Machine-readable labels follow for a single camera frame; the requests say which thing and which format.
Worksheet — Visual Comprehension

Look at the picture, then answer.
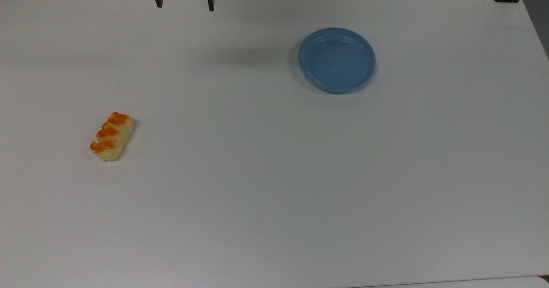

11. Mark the orange glazed bread loaf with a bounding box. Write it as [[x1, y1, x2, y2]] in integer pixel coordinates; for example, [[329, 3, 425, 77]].
[[90, 112, 135, 162]]

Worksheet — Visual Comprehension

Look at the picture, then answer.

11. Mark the white neighbouring table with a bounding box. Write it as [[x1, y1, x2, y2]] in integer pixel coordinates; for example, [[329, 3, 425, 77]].
[[352, 275, 549, 288]]

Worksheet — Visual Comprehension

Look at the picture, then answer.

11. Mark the blue plastic plate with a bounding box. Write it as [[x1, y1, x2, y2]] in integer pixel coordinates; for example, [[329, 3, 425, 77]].
[[298, 27, 377, 94]]

